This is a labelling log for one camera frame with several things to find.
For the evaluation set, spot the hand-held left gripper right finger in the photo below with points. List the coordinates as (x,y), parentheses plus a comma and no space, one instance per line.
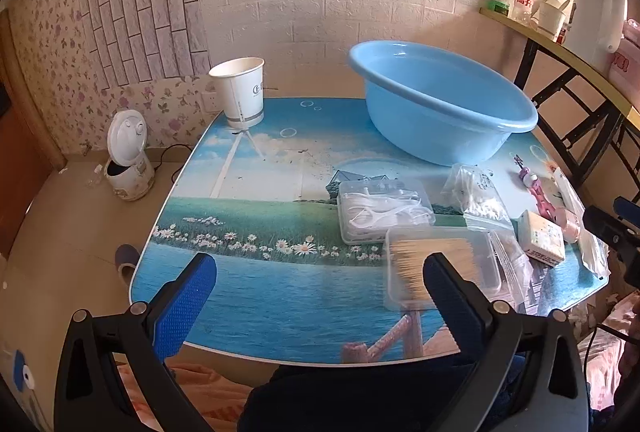
(447,292)

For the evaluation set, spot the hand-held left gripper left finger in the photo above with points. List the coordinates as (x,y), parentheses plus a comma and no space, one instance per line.
(192,287)

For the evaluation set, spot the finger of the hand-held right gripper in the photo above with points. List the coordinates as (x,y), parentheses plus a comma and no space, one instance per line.
(627,206)
(607,227)

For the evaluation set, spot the white plastic packet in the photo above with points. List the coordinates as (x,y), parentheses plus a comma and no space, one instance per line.
(594,249)

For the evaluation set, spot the clear box of toothpicks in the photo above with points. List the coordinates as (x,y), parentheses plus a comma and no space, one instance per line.
(435,257)

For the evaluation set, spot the white tissue pack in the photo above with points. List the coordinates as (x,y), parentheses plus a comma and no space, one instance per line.
(540,234)

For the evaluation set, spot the clear plastic bag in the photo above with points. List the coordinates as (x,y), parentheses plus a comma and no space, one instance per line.
(515,267)

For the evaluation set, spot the clear box of floss picks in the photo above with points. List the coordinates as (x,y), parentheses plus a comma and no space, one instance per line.
(380,207)

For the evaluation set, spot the blue plastic basin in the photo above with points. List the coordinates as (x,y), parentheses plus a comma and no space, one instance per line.
(450,112)

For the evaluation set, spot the blue grey slipper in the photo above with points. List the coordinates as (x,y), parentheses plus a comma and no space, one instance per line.
(126,262)

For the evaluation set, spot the small pink white tube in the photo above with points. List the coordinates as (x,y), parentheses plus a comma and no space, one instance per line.
(528,174)

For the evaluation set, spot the clear bag of cotton swabs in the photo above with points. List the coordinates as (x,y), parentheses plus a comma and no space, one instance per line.
(475,197)

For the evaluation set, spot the white rice cooker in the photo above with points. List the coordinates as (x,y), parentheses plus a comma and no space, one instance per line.
(127,162)

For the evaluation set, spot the pink tissue package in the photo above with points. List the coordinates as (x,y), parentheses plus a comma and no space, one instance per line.
(627,55)

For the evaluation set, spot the yellow-edged folding table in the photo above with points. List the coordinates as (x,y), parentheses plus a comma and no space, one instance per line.
(575,58)

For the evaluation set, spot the blue white round object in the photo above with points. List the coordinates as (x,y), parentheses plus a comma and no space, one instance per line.
(22,372)

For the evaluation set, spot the white plastic kettle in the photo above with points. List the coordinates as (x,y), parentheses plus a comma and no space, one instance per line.
(595,17)

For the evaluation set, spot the white paper food cup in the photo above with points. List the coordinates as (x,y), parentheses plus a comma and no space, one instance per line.
(550,20)

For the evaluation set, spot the wooden door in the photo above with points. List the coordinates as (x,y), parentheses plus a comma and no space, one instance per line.
(22,152)

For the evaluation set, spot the small green box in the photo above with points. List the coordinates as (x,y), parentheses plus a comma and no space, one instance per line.
(497,6)

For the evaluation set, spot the white wall socket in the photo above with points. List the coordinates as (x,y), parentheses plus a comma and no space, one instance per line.
(211,102)

